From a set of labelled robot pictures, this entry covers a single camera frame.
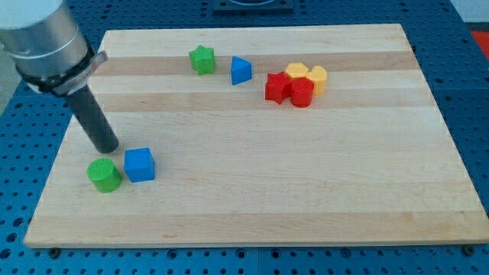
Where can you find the blue cube block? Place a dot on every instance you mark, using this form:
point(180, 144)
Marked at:
point(139, 165)

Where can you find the red cylinder block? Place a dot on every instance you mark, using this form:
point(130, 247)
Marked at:
point(301, 92)

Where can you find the green cylinder block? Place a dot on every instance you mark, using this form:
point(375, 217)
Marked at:
point(104, 175)

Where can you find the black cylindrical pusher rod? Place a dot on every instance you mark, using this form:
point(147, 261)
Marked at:
point(92, 119)

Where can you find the red star block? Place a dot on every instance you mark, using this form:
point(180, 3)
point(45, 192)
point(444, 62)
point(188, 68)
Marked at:
point(277, 87)

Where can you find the blue triangle block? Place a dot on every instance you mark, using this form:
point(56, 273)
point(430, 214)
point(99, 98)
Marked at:
point(241, 70)

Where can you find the yellow heart block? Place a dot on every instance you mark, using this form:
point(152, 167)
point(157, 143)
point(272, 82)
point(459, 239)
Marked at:
point(318, 75)

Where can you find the yellow hexagon block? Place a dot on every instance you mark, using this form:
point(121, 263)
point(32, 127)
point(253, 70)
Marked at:
point(296, 70)

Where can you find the wooden board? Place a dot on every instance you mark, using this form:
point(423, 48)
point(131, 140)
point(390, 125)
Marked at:
point(369, 162)

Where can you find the green star block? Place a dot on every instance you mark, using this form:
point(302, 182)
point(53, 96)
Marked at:
point(202, 60)

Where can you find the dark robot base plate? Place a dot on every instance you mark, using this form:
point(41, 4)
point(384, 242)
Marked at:
point(228, 6)

